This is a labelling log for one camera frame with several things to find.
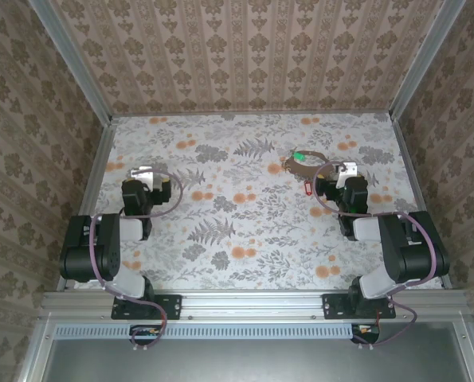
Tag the red key tag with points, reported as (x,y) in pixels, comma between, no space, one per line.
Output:
(307,189)

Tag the metal disc with key rings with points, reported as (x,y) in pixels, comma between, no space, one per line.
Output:
(296,169)

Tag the green key tag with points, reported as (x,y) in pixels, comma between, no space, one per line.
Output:
(300,156)

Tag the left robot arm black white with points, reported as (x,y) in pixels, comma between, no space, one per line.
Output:
(105,246)

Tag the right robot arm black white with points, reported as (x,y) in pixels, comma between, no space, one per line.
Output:
(408,254)

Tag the floral patterned table cover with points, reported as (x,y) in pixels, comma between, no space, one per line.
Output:
(260,246)

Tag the black connector board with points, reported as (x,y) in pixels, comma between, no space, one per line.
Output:
(366,332)
(145,334)

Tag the steel sheet panel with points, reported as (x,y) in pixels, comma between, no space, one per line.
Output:
(260,362)

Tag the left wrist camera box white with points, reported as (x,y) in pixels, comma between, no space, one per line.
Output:
(143,175)

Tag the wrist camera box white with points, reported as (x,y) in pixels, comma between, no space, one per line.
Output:
(143,175)
(347,171)

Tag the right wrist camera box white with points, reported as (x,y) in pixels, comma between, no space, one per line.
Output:
(347,171)

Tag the aluminium side rail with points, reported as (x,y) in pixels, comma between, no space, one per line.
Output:
(97,175)
(414,175)

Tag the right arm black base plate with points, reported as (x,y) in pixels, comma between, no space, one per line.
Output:
(336,306)

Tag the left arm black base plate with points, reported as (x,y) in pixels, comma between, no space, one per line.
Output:
(169,306)

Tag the aluminium frame post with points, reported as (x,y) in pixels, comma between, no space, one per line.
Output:
(424,63)
(69,59)

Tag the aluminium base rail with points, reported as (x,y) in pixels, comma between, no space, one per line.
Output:
(252,304)

